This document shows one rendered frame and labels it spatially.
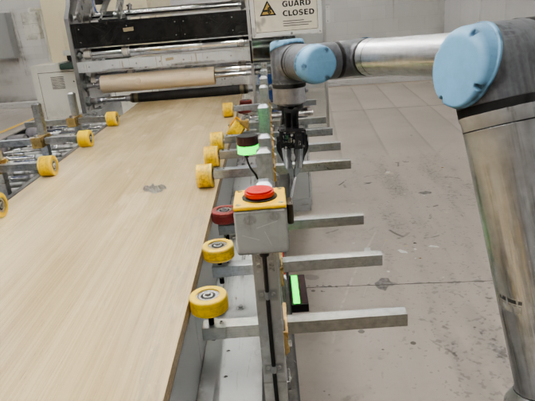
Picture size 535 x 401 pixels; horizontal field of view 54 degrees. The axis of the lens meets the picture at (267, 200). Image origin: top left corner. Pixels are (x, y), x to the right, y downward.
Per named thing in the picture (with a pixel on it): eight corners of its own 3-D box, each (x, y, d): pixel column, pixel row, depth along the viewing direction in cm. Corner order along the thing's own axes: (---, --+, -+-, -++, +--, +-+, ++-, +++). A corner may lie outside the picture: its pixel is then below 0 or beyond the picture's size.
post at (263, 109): (279, 239, 186) (268, 103, 170) (279, 243, 183) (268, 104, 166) (268, 239, 186) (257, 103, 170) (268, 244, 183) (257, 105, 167)
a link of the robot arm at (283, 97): (271, 85, 147) (306, 83, 146) (273, 103, 148) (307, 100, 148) (272, 90, 138) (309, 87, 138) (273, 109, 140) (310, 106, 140)
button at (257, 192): (274, 194, 74) (273, 183, 73) (275, 204, 70) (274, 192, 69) (245, 196, 74) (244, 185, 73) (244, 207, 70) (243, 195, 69)
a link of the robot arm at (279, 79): (278, 40, 132) (262, 39, 140) (282, 91, 136) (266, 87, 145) (311, 36, 135) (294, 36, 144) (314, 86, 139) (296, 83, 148)
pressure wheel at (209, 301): (214, 325, 120) (208, 279, 116) (240, 336, 115) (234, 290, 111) (187, 341, 114) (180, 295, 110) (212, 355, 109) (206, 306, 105)
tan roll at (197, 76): (289, 77, 378) (287, 59, 374) (290, 79, 366) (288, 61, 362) (91, 93, 381) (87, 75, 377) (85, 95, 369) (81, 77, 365)
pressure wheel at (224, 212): (241, 236, 165) (238, 202, 161) (240, 247, 158) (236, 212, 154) (216, 238, 165) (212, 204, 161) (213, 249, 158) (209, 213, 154)
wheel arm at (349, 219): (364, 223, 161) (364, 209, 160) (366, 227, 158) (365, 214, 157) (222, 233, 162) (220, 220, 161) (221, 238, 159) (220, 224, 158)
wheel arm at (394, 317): (404, 321, 115) (404, 304, 114) (408, 329, 112) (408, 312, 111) (205, 335, 116) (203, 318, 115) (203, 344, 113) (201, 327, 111)
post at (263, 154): (284, 322, 140) (271, 145, 123) (284, 329, 136) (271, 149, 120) (271, 323, 140) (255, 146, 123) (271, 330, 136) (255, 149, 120)
